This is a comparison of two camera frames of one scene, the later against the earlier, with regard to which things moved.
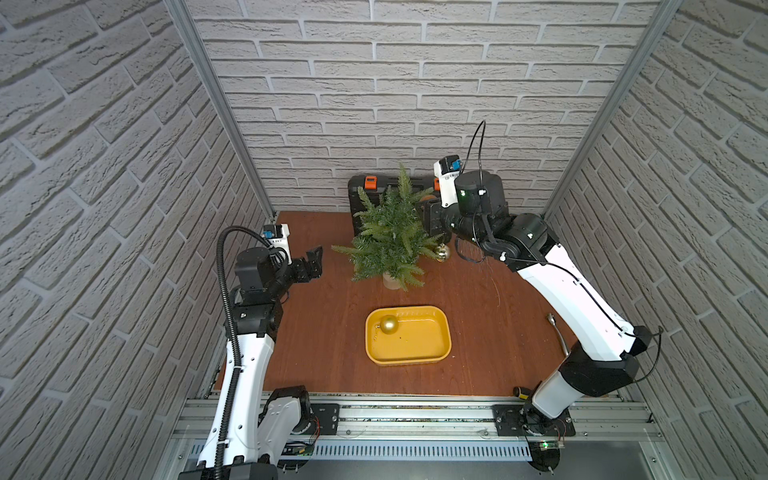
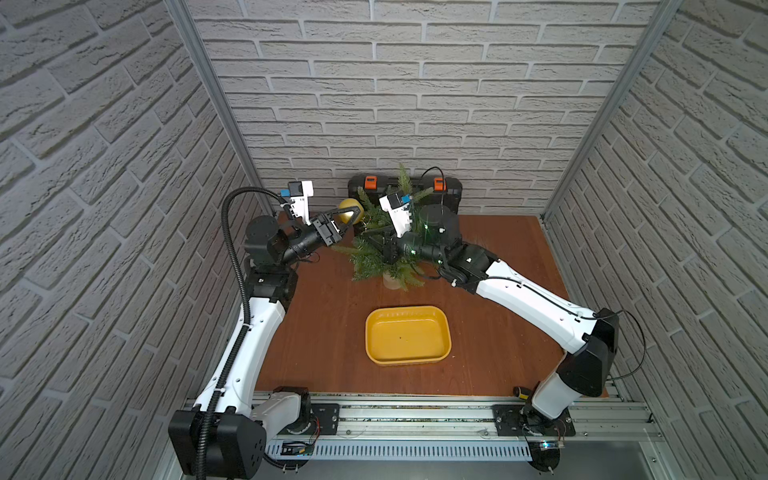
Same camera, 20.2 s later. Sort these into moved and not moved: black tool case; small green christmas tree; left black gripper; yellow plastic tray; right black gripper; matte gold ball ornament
Moved: right black gripper; left black gripper; matte gold ball ornament
Not moved: small green christmas tree; black tool case; yellow plastic tray
